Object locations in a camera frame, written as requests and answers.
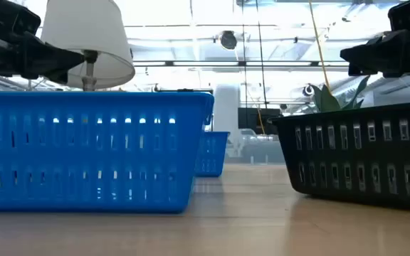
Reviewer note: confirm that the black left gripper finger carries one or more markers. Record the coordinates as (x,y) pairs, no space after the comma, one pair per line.
(57,76)
(48,57)

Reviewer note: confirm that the blue slotted plastic basket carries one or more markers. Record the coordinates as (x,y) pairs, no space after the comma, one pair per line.
(212,153)
(84,153)

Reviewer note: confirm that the black slotted plastic basket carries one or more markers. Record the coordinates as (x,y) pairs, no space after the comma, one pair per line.
(351,160)

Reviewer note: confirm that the green leafy plant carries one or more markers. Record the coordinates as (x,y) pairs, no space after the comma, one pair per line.
(327,101)

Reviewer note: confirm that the white shade silver table lamp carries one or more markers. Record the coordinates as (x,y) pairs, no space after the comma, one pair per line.
(84,35)

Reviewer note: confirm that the black monitor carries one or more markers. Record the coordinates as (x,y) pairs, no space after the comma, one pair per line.
(258,121)

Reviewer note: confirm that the clear plastic bin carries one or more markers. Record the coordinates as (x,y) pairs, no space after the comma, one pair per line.
(255,149)

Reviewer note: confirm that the white building column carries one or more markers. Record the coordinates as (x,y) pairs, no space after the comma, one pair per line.
(226,106)

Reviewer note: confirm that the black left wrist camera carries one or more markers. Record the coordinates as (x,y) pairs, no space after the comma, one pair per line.
(20,17)

